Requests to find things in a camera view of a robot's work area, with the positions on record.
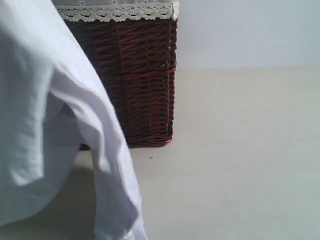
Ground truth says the dark red wicker basket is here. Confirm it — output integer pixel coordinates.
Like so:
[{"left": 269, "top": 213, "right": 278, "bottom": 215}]
[{"left": 66, "top": 18, "right": 178, "bottom": 148}]

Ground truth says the white t-shirt red lettering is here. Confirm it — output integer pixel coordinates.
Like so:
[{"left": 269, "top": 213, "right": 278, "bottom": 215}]
[{"left": 0, "top": 0, "right": 147, "bottom": 240}]

